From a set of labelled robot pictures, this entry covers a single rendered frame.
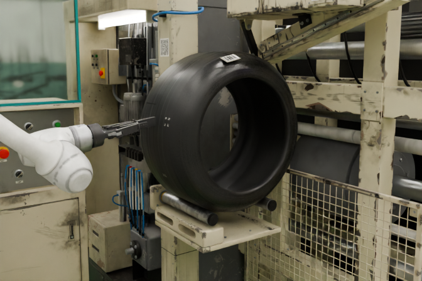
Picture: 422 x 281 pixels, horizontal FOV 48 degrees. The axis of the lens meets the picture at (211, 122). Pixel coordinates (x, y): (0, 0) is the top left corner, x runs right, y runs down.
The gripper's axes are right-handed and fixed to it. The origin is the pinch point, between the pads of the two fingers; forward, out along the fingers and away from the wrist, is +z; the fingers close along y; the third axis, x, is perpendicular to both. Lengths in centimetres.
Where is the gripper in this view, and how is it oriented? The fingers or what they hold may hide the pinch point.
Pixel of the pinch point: (146, 123)
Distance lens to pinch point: 160.0
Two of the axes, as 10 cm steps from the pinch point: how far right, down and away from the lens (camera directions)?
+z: 8.1, -2.1, 5.4
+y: -5.7, -1.1, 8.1
